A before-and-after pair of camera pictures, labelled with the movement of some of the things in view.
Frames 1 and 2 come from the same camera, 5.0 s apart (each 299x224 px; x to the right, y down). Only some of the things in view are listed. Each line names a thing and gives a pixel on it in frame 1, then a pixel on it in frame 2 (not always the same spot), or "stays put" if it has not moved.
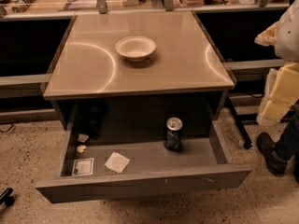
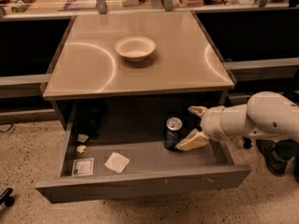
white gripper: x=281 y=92 → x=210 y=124
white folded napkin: x=117 y=162 stays put
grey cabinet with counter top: x=142 y=70 stays put
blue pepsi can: x=172 y=135 stays put
